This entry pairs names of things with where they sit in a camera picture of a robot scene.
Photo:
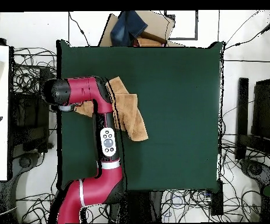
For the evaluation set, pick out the blue denim jeans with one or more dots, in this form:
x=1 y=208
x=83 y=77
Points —
x=127 y=28

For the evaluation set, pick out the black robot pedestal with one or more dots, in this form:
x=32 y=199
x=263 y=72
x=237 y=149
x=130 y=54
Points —
x=137 y=207

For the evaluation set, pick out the orange-brown terry towel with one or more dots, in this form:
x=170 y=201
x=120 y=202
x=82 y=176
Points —
x=127 y=109

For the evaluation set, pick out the dark green table cloth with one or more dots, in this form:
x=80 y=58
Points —
x=172 y=116

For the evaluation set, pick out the brown cardboard box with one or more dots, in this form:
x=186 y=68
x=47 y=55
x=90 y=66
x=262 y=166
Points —
x=155 y=23

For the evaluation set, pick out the black power box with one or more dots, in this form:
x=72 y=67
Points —
x=216 y=200

